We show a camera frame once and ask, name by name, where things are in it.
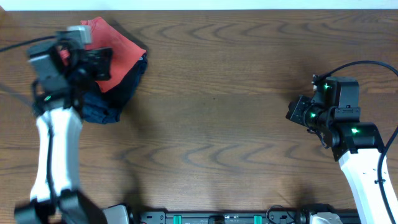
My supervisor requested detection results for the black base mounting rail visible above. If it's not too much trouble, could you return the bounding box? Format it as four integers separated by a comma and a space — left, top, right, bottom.
133, 210, 363, 224

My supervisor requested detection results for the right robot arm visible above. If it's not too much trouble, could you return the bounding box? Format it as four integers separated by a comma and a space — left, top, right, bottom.
286, 77, 397, 223

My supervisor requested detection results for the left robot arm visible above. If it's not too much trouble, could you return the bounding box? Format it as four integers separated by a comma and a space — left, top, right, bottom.
14, 39, 113, 223

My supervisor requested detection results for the navy blue folded garment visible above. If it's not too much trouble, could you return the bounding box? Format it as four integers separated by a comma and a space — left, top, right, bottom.
83, 54, 147, 124

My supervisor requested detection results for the red soccer t-shirt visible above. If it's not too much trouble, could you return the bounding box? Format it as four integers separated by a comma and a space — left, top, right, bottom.
80, 17, 146, 93

